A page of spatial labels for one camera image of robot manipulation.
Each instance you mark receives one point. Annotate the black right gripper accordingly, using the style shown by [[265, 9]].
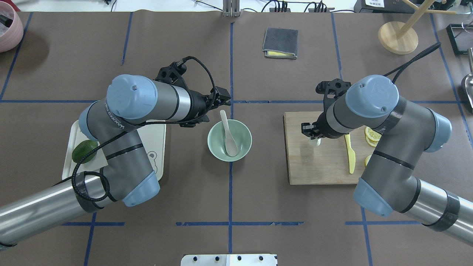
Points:
[[322, 123]]

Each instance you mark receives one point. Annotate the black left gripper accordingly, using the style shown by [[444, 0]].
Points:
[[198, 105]]

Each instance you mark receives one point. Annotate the white ceramic spoon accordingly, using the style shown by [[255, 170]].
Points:
[[230, 145]]

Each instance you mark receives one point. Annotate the white steamed bun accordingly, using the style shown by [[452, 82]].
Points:
[[314, 142]]

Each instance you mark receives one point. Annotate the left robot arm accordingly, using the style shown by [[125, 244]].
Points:
[[131, 102]]

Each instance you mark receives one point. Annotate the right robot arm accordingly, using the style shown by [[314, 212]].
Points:
[[407, 131]]

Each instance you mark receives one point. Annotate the pink bowl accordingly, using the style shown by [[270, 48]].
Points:
[[11, 27]]

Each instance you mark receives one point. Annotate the cream bear tray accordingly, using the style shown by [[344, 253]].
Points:
[[153, 138]]

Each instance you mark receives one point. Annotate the upper lemon slice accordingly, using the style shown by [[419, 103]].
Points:
[[372, 135]]

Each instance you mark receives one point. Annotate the lemon slice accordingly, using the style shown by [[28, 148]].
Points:
[[372, 135], [367, 159], [371, 142]]

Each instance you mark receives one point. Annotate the middle lemon slice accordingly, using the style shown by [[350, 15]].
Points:
[[371, 142]]

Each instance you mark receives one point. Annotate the yellow plastic knife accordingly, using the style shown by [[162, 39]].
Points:
[[350, 154]]

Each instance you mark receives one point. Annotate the grey folded cloth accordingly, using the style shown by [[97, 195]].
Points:
[[280, 43]]

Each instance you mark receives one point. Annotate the wooden cutting board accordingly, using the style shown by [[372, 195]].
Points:
[[326, 164]]

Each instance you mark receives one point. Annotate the lower lemon slice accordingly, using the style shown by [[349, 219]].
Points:
[[367, 159]]

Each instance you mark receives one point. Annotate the wooden mug tree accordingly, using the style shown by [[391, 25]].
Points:
[[399, 37]]

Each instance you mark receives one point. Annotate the green avocado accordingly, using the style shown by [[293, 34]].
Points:
[[83, 149]]

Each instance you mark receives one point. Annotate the black glass rack tray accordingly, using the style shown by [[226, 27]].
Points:
[[460, 37]]

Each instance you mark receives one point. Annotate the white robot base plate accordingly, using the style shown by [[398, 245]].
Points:
[[264, 259]]

